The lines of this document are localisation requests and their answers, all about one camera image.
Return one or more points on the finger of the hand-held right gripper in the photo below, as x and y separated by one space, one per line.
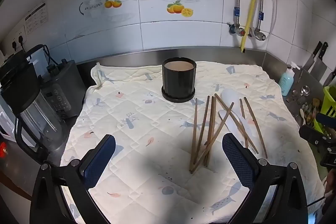
312 134
326 119

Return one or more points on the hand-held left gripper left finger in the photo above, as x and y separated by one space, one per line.
101 158

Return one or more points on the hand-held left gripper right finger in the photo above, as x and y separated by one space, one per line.
237 161

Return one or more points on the bunch of brown wooden chopsticks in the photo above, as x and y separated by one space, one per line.
210 129

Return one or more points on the white plastic rice paddle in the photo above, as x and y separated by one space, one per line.
231 96

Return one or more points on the black cylindrical utensil holder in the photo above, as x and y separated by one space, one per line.
178 82

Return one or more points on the green plastic basket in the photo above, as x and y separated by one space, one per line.
328 103

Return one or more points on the small steel ladle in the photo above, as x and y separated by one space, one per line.
305 90

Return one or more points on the blue soap pump bottle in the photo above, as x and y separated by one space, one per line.
286 83

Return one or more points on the white quilted printed cloth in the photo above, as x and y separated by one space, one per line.
147 119

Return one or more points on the grey blender base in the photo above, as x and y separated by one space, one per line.
71 87

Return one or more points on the glass blender jar black lid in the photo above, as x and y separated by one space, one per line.
23 87

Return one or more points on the metal angle valve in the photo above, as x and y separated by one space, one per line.
236 29
258 34

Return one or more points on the white wall power outlet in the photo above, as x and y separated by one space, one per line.
19 40

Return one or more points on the white instruction wall sticker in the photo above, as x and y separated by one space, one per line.
36 18

